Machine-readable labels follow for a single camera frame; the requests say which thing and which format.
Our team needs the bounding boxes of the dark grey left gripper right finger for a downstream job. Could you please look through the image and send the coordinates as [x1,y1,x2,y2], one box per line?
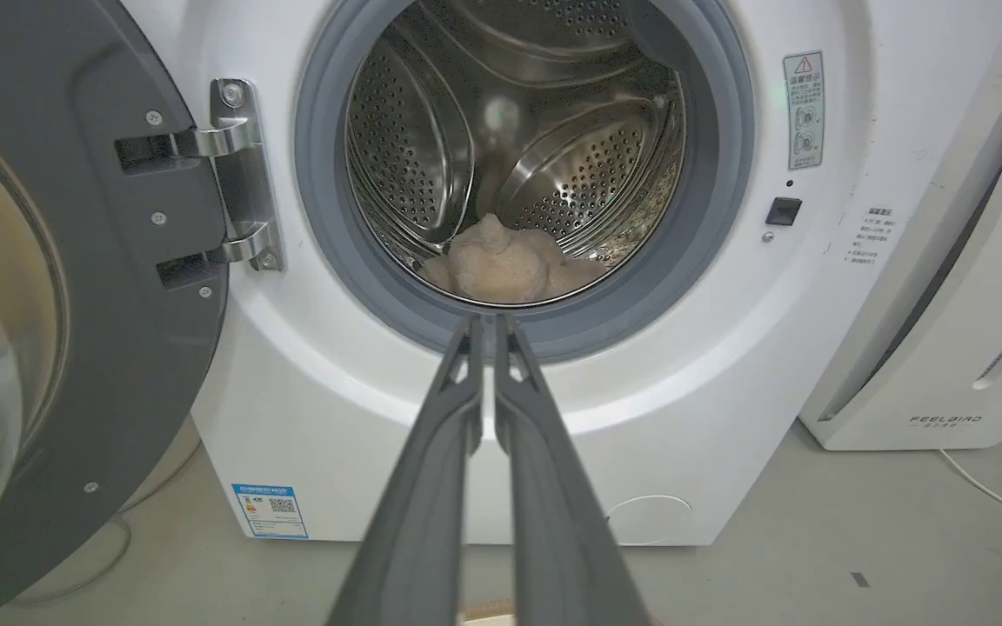
[493,313,650,626]

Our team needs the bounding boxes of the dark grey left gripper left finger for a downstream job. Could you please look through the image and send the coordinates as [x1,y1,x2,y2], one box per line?
[325,314,485,626]

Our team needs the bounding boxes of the beige cloth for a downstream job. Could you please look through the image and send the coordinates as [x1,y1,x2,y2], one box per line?
[418,213,611,305]

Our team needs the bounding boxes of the white front-load washing machine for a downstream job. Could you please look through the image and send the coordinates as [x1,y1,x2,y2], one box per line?
[121,0,1002,548]

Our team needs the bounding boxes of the grey washing machine door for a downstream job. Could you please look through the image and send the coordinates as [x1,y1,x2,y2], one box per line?
[0,0,231,626]

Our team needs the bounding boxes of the blue energy label sticker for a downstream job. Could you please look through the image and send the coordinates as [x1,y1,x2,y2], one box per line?
[231,483,311,540]

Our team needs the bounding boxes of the chrome door hinge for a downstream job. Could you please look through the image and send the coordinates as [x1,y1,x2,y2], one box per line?
[177,77,286,274]

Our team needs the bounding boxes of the grey warning label sticker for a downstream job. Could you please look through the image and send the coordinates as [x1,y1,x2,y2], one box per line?
[783,50,826,171]

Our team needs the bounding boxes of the white Feelbird air purifier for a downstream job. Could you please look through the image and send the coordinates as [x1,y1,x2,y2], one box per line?
[799,16,1002,452]

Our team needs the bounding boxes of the white power cable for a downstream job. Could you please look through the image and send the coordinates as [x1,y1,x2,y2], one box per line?
[939,402,1002,531]

